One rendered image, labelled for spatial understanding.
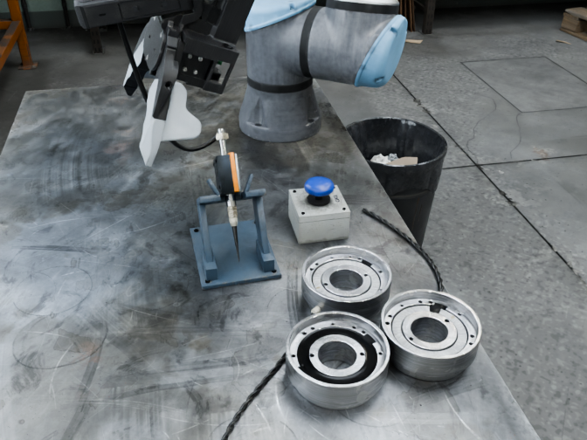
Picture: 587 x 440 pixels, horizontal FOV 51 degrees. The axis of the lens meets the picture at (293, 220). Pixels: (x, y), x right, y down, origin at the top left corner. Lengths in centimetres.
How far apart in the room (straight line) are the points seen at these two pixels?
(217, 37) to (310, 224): 28
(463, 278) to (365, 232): 127
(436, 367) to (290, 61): 58
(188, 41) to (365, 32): 40
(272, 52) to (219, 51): 38
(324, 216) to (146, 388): 32
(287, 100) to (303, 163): 12
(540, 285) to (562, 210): 50
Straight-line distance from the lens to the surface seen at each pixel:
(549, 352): 194
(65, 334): 75
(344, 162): 103
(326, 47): 101
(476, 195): 257
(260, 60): 106
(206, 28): 68
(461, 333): 69
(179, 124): 68
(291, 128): 108
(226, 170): 75
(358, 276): 75
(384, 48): 98
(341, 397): 61
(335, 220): 83
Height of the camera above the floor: 130
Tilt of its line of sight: 34 degrees down
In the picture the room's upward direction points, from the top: 1 degrees clockwise
